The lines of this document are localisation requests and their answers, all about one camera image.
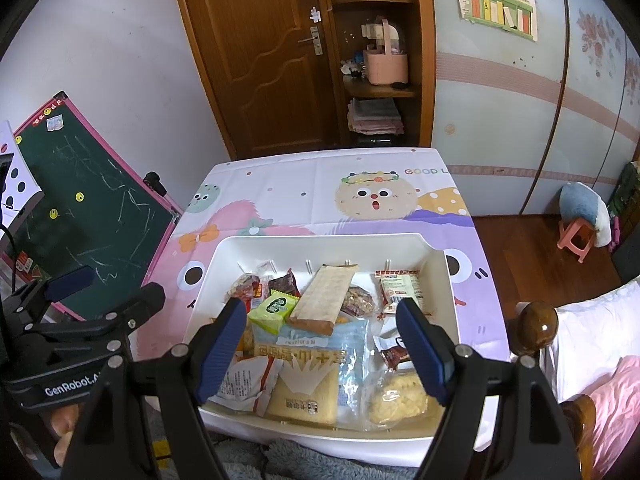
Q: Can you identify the metal door handle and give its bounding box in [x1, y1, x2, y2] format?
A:
[298, 25, 322, 56]

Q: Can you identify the pink framed green chalkboard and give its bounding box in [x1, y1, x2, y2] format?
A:
[0, 91, 183, 321]

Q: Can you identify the wooden bed post knob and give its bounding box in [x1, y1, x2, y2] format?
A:
[517, 301, 560, 356]

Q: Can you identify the black cable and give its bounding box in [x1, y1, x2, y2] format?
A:
[0, 225, 21, 281]

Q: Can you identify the orange red snack packet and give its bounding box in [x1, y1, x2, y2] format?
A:
[227, 275, 262, 313]

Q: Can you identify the dark furniture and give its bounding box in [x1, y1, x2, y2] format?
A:
[607, 160, 640, 281]

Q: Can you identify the white pillow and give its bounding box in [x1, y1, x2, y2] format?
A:
[545, 275, 640, 401]

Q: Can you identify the grey fluffy rug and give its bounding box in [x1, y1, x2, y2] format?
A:
[200, 430, 451, 480]

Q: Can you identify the person's left hand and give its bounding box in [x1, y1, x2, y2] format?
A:
[50, 405, 83, 467]

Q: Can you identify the stack of folded cloths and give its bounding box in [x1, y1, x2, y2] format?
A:
[347, 97, 405, 136]

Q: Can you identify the pink handled basket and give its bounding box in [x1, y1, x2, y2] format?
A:
[362, 17, 408, 86]

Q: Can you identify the wall poster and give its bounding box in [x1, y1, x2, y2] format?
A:
[448, 0, 540, 43]

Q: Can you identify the pink blanket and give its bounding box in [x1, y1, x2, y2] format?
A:
[585, 355, 640, 480]

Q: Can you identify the white plastic storage bin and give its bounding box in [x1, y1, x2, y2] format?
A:
[186, 232, 461, 443]

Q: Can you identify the small brown red snack packet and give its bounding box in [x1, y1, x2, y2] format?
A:
[375, 335, 416, 371]

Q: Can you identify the long beige cracker packet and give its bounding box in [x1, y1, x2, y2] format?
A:
[288, 263, 360, 336]

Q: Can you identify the white black dotted panel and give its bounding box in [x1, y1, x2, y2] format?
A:
[0, 120, 43, 211]

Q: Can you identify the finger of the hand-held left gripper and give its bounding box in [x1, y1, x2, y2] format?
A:
[27, 282, 167, 358]
[10, 266, 96, 321]

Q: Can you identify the cartoon printed tablecloth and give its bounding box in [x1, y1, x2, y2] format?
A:
[142, 147, 511, 456]

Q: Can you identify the floral sliding wardrobe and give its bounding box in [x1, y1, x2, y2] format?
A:
[430, 0, 640, 216]

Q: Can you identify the clear pack of yellow puffs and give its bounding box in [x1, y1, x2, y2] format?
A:
[367, 370, 441, 428]

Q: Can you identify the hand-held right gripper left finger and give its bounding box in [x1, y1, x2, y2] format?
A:
[60, 297, 248, 480]

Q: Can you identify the green snack packet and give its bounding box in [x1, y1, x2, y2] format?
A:
[248, 291, 301, 335]

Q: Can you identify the pink plastic stool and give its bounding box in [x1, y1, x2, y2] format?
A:
[557, 219, 596, 264]

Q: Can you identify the orange white snack packet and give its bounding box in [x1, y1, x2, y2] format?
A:
[220, 355, 283, 411]

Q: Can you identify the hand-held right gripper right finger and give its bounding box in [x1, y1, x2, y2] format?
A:
[395, 297, 583, 480]

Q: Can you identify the large clear yellow chips bag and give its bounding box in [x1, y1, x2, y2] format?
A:
[252, 320, 373, 428]

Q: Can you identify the wooden corner shelf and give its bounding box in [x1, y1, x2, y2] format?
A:
[320, 0, 438, 148]

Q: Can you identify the dark red snack packet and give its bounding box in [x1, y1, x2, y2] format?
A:
[267, 270, 301, 297]

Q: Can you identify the brown wooden door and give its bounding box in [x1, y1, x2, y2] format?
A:
[170, 0, 346, 161]

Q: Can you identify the wooden bed frame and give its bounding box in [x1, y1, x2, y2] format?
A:
[560, 395, 598, 480]

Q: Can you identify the clear packet of brown snacks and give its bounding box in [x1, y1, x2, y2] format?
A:
[345, 285, 376, 318]

